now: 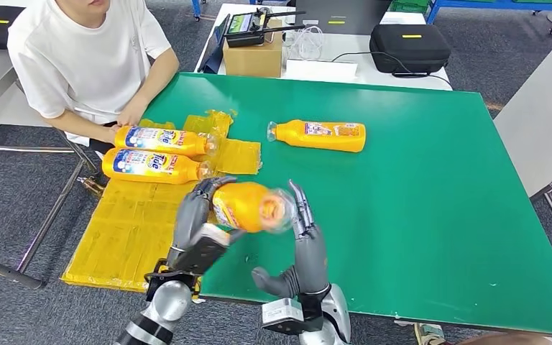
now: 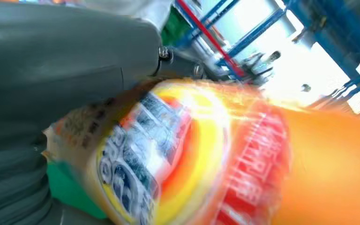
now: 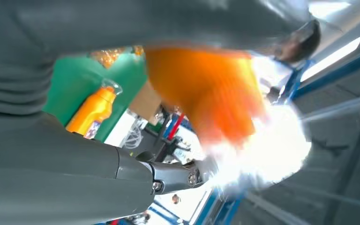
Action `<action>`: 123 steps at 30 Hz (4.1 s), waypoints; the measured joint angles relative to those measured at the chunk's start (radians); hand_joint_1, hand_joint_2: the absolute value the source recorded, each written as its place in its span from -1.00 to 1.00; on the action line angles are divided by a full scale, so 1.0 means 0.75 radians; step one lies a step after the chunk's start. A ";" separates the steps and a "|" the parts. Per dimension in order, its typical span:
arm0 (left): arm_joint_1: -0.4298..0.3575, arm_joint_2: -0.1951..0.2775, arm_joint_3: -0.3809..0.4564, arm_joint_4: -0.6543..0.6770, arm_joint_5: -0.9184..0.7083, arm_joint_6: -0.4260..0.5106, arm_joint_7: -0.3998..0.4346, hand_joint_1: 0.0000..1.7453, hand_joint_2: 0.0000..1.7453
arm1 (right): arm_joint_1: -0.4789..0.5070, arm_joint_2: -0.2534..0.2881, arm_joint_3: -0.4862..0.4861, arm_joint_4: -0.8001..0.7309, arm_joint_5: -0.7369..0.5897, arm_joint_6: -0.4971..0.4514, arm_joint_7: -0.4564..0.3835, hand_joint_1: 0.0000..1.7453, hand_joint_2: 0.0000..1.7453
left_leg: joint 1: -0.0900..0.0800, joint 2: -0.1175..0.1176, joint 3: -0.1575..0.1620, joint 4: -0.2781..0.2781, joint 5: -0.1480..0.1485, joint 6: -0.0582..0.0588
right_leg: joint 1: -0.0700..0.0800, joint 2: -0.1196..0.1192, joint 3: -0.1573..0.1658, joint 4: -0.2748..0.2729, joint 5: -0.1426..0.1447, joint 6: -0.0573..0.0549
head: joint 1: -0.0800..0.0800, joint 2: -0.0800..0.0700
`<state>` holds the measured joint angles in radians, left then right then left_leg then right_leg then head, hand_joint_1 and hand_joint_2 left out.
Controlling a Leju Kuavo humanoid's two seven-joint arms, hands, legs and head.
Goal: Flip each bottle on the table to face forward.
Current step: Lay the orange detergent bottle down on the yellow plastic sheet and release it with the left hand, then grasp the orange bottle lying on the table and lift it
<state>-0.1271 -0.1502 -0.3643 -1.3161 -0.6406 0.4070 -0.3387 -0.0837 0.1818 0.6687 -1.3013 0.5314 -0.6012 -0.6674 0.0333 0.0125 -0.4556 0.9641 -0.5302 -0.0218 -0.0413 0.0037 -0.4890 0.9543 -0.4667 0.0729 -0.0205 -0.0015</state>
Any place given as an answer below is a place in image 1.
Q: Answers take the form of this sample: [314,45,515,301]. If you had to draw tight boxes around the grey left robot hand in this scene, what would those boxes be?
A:
[167,176,238,267]

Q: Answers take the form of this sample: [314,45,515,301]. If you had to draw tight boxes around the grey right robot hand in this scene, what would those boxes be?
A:
[251,180,330,298]

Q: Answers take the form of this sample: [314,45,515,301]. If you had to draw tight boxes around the orange detergent bottle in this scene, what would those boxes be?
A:
[114,125,219,158]
[211,181,297,234]
[266,119,367,154]
[101,147,213,185]

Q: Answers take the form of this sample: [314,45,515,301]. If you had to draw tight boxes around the yellow taped sheet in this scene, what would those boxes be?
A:
[61,110,262,294]

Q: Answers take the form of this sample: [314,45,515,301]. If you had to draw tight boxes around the dark blue tablet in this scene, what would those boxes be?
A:
[198,14,232,75]

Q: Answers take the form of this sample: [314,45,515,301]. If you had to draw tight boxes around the brown cardboard box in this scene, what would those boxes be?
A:
[222,19,284,79]

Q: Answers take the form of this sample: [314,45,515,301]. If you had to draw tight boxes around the white table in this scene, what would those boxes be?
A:
[195,4,453,91]

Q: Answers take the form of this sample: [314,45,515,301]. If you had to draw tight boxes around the black remote controller with antennas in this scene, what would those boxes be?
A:
[224,8,307,49]

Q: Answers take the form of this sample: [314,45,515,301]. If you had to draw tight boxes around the white flat box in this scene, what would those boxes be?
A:
[284,59,359,83]

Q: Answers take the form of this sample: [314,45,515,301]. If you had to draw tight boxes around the grey metal floor bar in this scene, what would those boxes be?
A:
[0,251,45,291]

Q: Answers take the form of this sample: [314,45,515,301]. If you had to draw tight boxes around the seated person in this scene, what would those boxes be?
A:
[6,0,180,153]

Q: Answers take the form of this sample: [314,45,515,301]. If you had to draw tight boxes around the black carrying case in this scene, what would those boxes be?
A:
[369,24,452,76]

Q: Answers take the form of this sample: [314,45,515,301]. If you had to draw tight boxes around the dark grey flat case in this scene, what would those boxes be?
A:
[296,0,394,37]

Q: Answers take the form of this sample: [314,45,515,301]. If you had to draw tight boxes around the grey table with metal legs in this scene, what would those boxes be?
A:
[494,24,552,260]

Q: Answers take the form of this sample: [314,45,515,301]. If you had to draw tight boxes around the green plastic crate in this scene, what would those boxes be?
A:
[390,0,431,14]

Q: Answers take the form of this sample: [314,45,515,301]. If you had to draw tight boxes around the blue steel rack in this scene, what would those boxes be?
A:
[425,0,552,37]

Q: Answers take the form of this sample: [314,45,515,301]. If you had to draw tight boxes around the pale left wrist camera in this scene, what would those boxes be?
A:
[167,222,247,277]

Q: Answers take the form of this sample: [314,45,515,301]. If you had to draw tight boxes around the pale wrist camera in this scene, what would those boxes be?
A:
[167,222,247,277]
[262,297,305,336]

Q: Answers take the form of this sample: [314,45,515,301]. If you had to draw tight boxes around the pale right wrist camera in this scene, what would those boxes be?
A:
[262,297,305,336]

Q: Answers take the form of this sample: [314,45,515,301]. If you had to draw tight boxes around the white coiled cable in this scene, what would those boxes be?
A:
[284,26,326,62]

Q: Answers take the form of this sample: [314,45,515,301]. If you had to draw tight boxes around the black cable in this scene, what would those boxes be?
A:
[332,51,453,89]

